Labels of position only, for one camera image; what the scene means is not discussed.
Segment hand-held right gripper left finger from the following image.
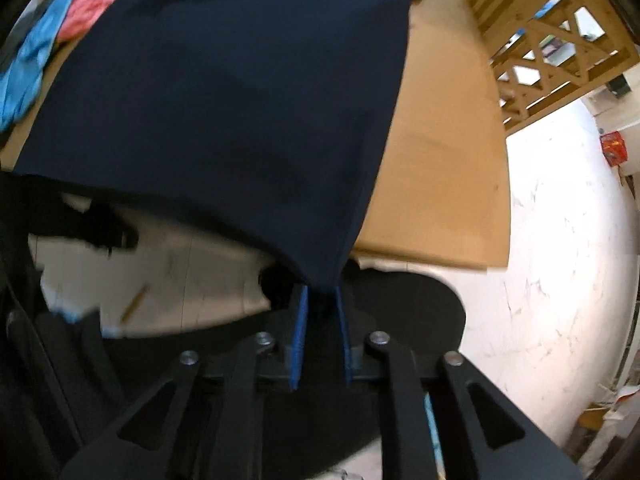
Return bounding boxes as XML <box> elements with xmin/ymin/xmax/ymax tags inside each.
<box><xmin>60</xmin><ymin>285</ymin><xmax>311</xmax><ymax>480</ymax></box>

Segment light blue garment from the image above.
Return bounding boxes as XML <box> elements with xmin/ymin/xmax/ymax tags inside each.
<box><xmin>0</xmin><ymin>0</ymin><xmax>88</xmax><ymax>133</ymax></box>

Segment wooden slatted railing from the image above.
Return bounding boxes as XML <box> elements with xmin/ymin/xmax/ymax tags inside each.
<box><xmin>444</xmin><ymin>0</ymin><xmax>638</xmax><ymax>136</ymax></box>

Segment navy blue pants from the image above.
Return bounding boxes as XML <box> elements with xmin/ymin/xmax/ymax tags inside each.
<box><xmin>12</xmin><ymin>0</ymin><xmax>428</xmax><ymax>293</ymax></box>

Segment wooden stick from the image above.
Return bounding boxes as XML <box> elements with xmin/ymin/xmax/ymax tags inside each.
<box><xmin>119</xmin><ymin>285</ymin><xmax>151</xmax><ymax>323</ymax></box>

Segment black round stool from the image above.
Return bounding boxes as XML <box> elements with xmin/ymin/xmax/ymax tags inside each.
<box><xmin>260</xmin><ymin>259</ymin><xmax>467</xmax><ymax>441</ymax></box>

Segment red packet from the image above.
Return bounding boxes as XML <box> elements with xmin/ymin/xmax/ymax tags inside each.
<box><xmin>600</xmin><ymin>131</ymin><xmax>629</xmax><ymax>167</ymax></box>

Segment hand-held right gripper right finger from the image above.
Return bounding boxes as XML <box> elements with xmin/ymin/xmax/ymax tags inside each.
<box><xmin>336</xmin><ymin>285</ymin><xmax>583</xmax><ymax>480</ymax></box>

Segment pink garment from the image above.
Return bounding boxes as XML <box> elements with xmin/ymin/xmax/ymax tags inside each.
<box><xmin>56</xmin><ymin>0</ymin><xmax>138</xmax><ymax>45</ymax></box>

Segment dark grey garment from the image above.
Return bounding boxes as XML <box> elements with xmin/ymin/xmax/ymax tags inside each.
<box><xmin>0</xmin><ymin>0</ymin><xmax>48</xmax><ymax>78</ymax></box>

